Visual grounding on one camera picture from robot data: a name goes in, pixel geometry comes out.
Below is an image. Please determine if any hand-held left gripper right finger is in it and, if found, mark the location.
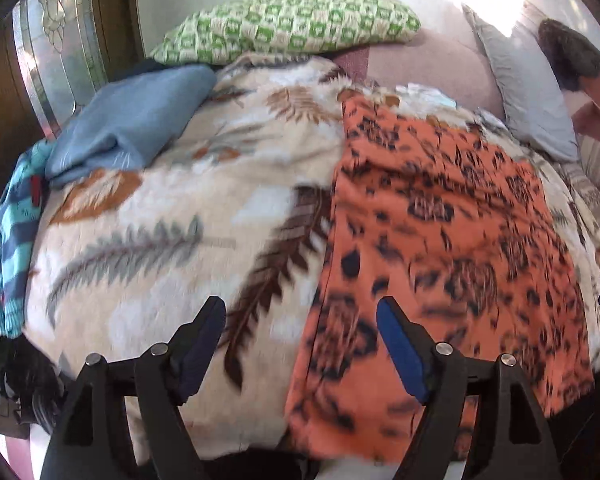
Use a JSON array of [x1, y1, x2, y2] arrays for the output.
[[376, 296, 563, 480]]

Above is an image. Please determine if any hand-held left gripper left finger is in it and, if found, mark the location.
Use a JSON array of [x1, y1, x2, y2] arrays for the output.
[[39, 296, 227, 480]]

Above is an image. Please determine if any orange black floral garment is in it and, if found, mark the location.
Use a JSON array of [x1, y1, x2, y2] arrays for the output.
[[284, 95, 596, 466]]

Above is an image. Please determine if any cream leaf print blanket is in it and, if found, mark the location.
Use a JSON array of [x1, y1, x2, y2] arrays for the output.
[[22, 52, 600, 466]]

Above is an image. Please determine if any dark cloth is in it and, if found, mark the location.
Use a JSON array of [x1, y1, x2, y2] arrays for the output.
[[0, 340, 66, 436]]

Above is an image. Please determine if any pink board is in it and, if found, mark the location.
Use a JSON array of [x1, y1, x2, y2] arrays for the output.
[[562, 71, 600, 147]]

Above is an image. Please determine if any teal striped cloth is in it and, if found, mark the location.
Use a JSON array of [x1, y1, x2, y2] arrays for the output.
[[0, 140, 56, 339]]

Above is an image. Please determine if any grey pillow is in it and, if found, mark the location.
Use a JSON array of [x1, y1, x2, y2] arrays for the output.
[[462, 4, 579, 163]]

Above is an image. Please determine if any folded blue cloth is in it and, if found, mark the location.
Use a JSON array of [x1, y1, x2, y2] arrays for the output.
[[45, 64, 217, 188]]

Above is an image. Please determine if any dark furry cushion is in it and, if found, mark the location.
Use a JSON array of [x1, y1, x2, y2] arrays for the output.
[[537, 19, 600, 93]]

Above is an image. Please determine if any white pale blue cloth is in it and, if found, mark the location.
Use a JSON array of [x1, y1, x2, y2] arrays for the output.
[[395, 82, 458, 110]]

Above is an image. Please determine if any etched glass window panel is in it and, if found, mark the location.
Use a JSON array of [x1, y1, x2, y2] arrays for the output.
[[12, 0, 111, 138]]

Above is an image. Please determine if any green patterned pillow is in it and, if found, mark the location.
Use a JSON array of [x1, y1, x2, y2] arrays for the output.
[[150, 0, 422, 67]]

